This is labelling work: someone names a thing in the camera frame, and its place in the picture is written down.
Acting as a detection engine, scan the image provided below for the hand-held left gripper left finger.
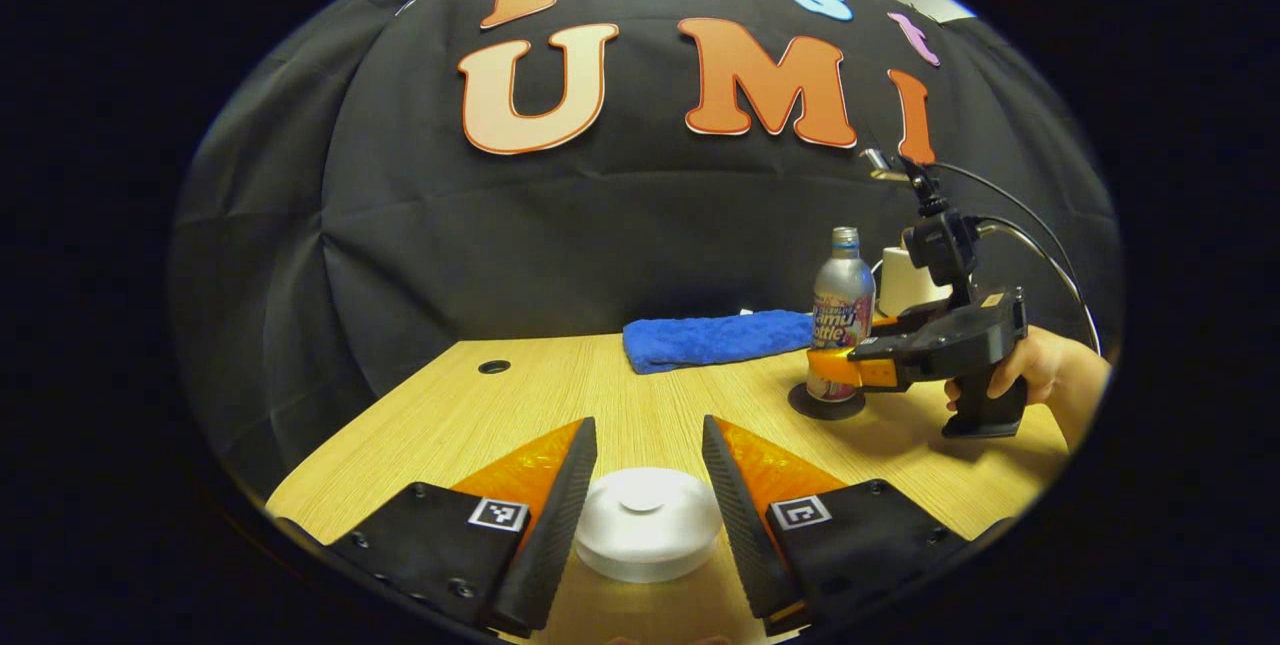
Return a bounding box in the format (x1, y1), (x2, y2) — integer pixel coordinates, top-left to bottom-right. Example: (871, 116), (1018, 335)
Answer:
(325, 415), (599, 639)

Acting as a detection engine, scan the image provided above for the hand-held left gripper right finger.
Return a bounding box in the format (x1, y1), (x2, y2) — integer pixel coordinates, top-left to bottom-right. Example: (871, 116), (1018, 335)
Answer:
(700, 413), (973, 638)

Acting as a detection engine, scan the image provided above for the silver water bottle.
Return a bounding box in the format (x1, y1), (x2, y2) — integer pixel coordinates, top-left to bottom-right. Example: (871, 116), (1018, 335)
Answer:
(806, 226), (877, 404)

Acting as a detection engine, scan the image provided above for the dark round coaster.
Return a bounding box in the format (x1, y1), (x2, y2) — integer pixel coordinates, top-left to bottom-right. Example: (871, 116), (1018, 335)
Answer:
(788, 381), (868, 422)

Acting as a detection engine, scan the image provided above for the white teacup lid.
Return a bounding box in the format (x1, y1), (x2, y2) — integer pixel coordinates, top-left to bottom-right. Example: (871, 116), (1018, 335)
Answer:
(574, 467), (723, 584)

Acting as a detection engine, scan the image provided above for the white toaster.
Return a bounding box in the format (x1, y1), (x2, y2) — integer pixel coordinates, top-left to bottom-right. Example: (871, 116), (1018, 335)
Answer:
(876, 246), (953, 318)

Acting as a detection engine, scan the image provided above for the blue towel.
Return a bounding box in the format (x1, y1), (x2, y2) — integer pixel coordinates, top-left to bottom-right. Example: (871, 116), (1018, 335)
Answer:
(622, 310), (816, 375)

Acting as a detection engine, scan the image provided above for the black backdrop cloth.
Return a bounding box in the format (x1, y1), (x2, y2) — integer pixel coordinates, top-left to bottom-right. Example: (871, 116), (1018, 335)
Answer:
(170, 0), (1123, 516)

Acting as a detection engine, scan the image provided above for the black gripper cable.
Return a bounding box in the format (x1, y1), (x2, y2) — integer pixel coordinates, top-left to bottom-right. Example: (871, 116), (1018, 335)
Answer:
(975, 217), (1086, 311)
(930, 161), (1103, 356)

